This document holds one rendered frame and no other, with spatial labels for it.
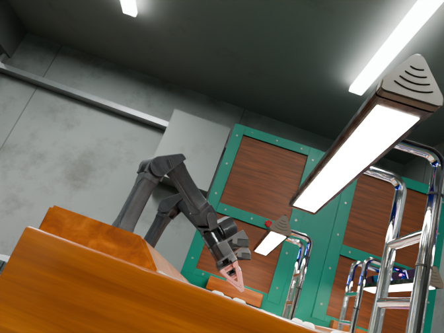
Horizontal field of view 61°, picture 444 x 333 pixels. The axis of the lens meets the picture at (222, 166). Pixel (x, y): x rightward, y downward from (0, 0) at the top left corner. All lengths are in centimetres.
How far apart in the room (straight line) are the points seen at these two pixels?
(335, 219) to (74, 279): 206
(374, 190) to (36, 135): 367
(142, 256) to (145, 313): 5
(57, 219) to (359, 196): 216
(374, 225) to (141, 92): 327
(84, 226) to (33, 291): 7
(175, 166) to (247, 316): 91
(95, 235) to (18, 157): 443
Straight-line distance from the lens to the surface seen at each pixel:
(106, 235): 37
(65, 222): 39
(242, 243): 131
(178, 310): 33
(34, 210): 454
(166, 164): 119
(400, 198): 91
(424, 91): 55
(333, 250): 229
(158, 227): 172
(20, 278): 37
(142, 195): 117
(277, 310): 219
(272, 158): 236
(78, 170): 452
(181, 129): 420
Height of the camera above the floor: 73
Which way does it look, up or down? 19 degrees up
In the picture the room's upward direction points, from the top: 20 degrees clockwise
